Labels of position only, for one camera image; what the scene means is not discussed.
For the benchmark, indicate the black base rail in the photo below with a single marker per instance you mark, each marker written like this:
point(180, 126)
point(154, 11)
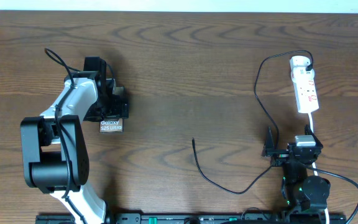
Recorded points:
point(136, 218)

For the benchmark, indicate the white power strip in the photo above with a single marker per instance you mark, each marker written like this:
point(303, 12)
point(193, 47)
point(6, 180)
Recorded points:
point(305, 90)

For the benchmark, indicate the white USB charger adapter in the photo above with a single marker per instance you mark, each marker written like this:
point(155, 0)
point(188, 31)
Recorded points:
point(300, 63)

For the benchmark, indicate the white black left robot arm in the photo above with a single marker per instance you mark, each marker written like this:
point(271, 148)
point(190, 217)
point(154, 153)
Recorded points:
point(54, 152)

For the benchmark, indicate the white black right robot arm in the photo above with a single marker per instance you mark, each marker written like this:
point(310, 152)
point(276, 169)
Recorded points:
point(305, 194)

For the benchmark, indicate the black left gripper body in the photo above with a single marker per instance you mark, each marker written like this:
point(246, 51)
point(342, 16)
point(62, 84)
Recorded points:
point(117, 111)

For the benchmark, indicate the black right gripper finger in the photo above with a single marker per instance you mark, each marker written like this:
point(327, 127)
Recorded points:
point(269, 145)
point(309, 132)

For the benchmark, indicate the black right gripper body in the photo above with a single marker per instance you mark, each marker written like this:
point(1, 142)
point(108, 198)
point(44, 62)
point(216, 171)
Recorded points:
point(283, 152)

